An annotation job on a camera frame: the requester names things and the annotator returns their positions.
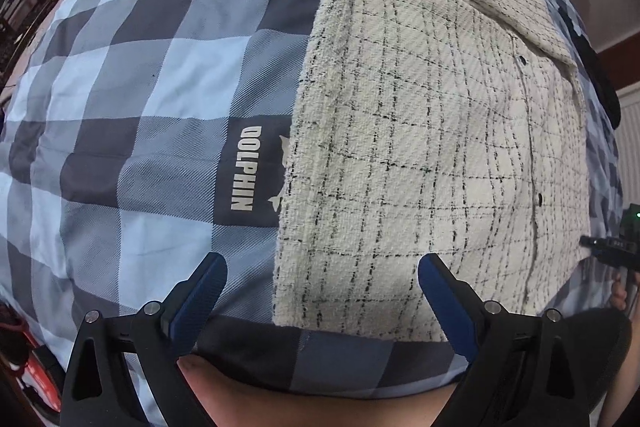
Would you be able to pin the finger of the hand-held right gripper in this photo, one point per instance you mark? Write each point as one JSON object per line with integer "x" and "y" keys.
{"x": 594, "y": 244}

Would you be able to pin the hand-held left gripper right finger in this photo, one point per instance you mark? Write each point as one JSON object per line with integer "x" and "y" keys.
{"x": 450, "y": 302}

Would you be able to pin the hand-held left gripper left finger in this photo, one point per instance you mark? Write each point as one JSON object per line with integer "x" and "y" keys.
{"x": 195, "y": 302}

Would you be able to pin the cream plaid button shirt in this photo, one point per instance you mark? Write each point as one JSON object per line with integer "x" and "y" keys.
{"x": 430, "y": 132}

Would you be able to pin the person's right hand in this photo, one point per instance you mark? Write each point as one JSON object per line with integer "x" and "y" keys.
{"x": 619, "y": 294}

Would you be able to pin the white louvred wardrobe door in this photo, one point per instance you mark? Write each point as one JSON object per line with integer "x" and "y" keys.
{"x": 631, "y": 142}

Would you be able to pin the black garment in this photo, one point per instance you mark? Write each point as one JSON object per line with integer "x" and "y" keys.
{"x": 597, "y": 67}

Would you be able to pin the red object on floor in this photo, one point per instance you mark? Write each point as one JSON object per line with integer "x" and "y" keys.
{"x": 25, "y": 357}

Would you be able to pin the blue checkered bed blanket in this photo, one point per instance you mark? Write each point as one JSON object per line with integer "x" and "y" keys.
{"x": 150, "y": 97}

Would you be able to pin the dark wooden chairs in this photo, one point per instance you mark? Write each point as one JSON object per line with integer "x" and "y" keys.
{"x": 22, "y": 12}

